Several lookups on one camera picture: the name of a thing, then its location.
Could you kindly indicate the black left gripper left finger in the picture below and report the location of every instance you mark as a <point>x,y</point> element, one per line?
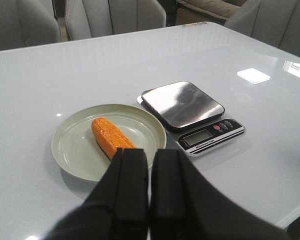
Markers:
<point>116,209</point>

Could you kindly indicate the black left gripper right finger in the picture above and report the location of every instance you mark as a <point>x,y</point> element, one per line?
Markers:
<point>186,206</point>

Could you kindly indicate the orange corn cob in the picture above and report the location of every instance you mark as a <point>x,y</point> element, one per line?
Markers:
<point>109,137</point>

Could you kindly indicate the light green plate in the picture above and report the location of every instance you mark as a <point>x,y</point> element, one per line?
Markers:
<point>77,152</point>

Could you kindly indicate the black silver kitchen scale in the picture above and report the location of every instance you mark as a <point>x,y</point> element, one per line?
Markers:
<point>193,119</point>

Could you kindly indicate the right grey armchair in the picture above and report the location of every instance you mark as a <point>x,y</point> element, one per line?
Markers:
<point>85,19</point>

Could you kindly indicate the grey armchair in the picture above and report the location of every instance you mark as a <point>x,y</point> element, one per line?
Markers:
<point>274,22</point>
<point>27,23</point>
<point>85,19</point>

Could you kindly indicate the left grey armchair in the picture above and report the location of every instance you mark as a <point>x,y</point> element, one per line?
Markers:
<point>27,23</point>

